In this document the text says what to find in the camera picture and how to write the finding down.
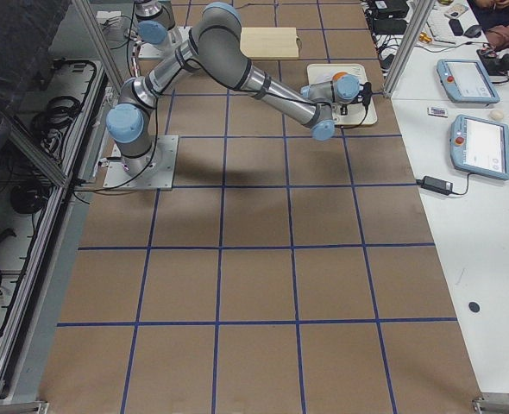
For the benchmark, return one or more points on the aluminium frame post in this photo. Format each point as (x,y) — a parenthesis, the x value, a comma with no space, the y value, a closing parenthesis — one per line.
(415,25)

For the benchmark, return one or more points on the wooden cutting board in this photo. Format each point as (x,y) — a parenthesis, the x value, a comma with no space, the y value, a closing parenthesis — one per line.
(260,43)

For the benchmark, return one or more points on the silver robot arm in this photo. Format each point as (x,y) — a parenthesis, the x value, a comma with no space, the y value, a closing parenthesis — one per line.
(155,20)
(213,45)

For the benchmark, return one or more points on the far teach pendant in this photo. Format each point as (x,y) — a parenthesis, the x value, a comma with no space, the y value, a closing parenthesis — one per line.
(466,82)

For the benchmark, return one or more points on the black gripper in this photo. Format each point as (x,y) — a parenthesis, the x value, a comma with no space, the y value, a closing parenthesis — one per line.
(345,109)

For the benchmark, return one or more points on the small white ball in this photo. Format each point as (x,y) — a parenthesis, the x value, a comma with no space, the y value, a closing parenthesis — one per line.
(496,115)

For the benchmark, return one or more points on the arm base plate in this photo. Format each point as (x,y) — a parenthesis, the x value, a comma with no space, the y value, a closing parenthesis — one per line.
(148,51)
(154,170)

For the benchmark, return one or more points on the orange fruit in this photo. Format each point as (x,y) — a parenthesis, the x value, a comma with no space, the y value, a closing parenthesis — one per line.
(338,75)

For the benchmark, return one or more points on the black power adapter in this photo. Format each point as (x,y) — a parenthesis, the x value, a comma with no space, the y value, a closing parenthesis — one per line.
(436,185)

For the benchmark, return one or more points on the black round disc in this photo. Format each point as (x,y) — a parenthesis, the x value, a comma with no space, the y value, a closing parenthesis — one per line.
(474,307)

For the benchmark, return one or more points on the cream bear tray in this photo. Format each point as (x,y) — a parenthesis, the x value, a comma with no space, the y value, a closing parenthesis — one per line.
(362,112)

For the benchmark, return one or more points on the white round plate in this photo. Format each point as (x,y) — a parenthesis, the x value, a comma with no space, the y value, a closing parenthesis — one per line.
(325,76)

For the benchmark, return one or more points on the brown paper table cover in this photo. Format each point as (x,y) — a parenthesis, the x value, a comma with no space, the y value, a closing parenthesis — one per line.
(279,275)

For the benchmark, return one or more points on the teach pendant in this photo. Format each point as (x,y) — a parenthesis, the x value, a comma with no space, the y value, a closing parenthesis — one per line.
(480,146)
(466,82)

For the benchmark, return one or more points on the small printed card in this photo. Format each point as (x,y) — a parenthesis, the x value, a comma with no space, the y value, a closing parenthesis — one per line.
(437,112)

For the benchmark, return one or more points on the near teach pendant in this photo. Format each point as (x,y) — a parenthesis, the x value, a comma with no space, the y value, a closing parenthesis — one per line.
(480,146)

